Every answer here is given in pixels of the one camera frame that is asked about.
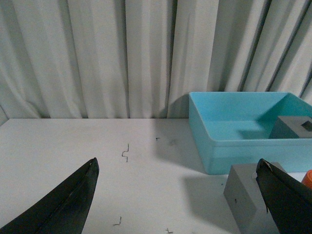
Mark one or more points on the white pleated curtain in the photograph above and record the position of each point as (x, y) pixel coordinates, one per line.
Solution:
(141, 58)

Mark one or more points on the blue plastic box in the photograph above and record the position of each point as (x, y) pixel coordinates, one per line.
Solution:
(234, 128)

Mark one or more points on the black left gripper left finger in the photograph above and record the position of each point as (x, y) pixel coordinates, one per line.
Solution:
(63, 210)

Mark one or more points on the gray block with round hole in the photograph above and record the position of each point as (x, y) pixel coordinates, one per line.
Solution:
(246, 202)

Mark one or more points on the orange cylinder part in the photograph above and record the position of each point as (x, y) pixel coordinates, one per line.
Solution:
(307, 179)

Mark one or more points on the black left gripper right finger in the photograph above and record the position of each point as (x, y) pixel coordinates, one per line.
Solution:
(288, 200)

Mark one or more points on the gray block with square hole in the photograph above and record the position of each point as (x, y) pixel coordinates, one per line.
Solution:
(292, 127)

